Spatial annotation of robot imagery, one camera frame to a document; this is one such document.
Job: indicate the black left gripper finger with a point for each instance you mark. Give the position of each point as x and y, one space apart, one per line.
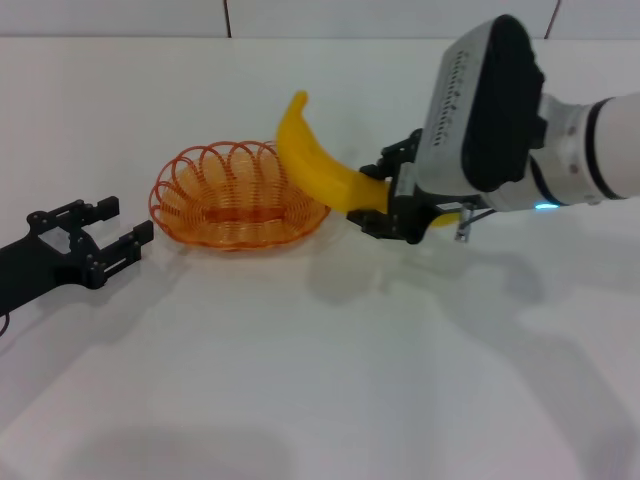
75 214
125 247

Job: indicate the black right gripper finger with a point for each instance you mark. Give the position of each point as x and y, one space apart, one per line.
372 222
397 155

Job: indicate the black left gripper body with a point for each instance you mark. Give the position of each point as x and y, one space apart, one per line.
35 270

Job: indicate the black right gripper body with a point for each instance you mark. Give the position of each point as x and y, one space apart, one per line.
410 215

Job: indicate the yellow plastic banana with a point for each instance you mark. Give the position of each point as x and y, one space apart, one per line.
315 165

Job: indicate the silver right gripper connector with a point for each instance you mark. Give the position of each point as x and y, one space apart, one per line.
464 225

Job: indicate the grey black wrist camera box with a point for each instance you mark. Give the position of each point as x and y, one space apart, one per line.
495 105

